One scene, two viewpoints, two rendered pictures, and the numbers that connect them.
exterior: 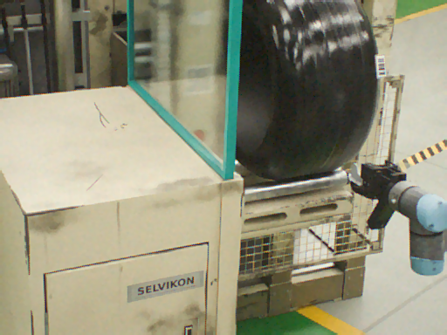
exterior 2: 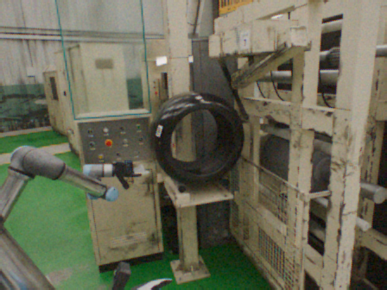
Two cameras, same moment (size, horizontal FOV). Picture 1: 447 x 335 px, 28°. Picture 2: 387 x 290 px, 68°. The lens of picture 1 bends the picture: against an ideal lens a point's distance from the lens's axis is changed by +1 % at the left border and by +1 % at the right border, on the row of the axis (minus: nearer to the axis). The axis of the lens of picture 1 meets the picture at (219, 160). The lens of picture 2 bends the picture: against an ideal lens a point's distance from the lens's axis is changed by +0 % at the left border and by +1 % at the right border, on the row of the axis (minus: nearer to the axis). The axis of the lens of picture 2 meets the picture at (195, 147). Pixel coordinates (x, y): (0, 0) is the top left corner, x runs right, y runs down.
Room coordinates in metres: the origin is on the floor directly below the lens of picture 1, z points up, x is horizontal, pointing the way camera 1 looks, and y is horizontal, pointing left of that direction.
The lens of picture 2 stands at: (2.60, -1.88, 1.57)
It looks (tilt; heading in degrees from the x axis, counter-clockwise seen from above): 15 degrees down; 99
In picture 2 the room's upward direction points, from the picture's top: 3 degrees counter-clockwise
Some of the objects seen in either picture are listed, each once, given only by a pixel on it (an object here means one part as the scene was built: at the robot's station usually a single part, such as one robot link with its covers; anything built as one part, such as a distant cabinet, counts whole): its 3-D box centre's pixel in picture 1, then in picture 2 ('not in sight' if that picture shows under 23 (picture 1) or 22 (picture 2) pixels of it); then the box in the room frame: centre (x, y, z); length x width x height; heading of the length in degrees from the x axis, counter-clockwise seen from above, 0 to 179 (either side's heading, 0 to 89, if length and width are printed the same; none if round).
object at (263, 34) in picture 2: not in sight; (246, 42); (2.65, -0.13, 1.71); 0.61 x 0.25 x 0.15; 115
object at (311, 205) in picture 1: (288, 207); (175, 188); (2.20, -0.20, 0.84); 0.36 x 0.09 x 0.06; 115
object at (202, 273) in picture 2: not in sight; (189, 267); (2.20, 0.09, 0.02); 0.27 x 0.27 x 0.04; 25
